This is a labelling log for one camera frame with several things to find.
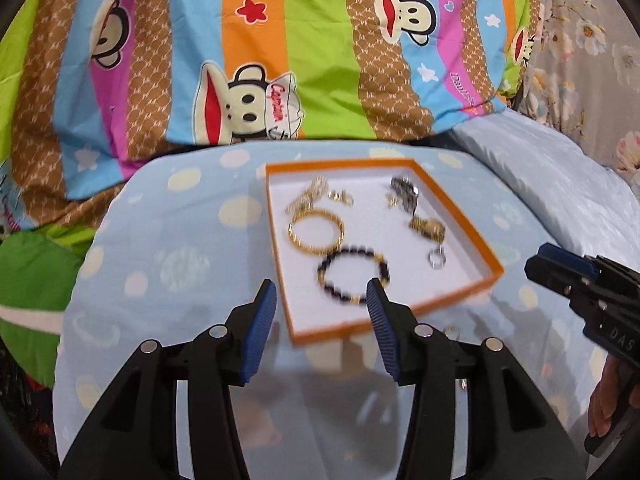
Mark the orange shallow box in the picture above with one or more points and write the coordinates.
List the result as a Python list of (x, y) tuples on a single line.
[(465, 265)]

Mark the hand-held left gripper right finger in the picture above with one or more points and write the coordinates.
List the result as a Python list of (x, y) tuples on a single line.
[(385, 332)]

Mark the dark silver hair clip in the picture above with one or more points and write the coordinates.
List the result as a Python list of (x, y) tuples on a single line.
[(405, 194)]

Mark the light blue dotted bedsheet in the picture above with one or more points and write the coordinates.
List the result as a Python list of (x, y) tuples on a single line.
[(175, 260)]

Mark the pale blue quilt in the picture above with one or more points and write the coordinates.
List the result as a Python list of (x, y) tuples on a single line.
[(540, 180)]

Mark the gold hoop earring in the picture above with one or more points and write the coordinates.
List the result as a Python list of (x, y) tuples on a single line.
[(346, 200)]

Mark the striped cartoon monkey blanket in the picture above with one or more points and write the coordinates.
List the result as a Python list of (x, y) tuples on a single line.
[(310, 50)]

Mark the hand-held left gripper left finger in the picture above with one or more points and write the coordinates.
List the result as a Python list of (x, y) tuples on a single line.
[(260, 330)]

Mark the person's right hand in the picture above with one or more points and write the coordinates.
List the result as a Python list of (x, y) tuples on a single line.
[(602, 400)]

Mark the grey floral cloth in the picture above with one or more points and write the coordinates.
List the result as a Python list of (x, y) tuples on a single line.
[(585, 35)]

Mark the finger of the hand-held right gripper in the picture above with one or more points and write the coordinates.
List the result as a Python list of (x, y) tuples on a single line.
[(567, 255), (550, 275)]

